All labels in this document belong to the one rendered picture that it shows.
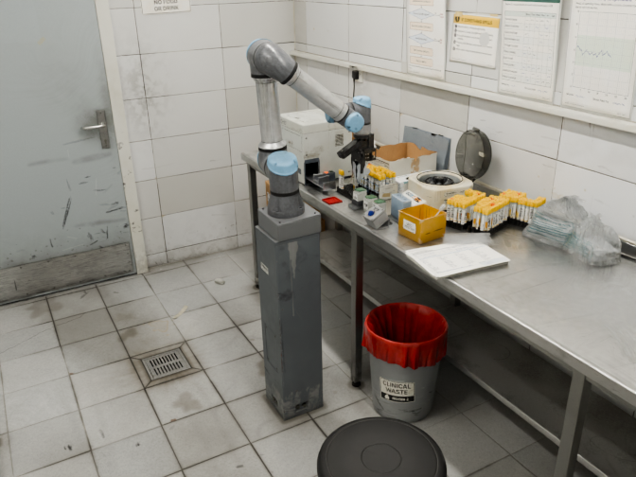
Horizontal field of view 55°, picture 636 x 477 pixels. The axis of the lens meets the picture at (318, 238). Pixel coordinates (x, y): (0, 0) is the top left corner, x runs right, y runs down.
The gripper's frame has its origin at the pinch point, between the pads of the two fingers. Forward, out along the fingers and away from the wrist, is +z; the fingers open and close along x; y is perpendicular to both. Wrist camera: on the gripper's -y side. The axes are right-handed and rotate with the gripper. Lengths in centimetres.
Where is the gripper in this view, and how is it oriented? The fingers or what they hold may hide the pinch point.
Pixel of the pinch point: (357, 180)
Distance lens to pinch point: 264.1
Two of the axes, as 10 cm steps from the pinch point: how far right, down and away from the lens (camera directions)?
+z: 0.2, 9.1, 4.1
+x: -4.9, -3.4, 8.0
